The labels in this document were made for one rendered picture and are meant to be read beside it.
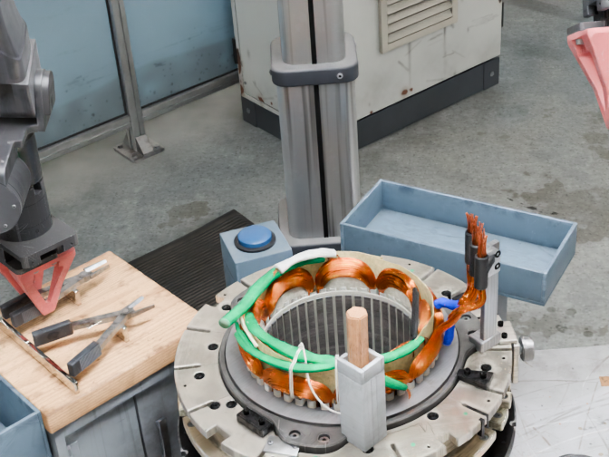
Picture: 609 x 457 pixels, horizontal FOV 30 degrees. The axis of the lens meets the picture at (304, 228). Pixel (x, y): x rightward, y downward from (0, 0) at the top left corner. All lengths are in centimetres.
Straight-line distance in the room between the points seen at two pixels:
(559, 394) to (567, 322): 139
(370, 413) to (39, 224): 39
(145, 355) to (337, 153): 46
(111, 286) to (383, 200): 36
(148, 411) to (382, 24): 239
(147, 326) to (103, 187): 238
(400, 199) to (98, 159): 240
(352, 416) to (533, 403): 57
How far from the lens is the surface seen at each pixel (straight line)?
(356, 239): 132
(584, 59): 89
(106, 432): 119
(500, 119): 377
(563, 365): 156
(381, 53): 350
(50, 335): 117
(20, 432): 112
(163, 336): 118
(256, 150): 365
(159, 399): 121
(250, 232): 135
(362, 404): 95
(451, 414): 102
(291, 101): 145
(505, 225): 135
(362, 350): 93
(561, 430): 147
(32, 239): 115
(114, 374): 114
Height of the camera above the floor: 179
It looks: 34 degrees down
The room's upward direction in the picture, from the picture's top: 5 degrees counter-clockwise
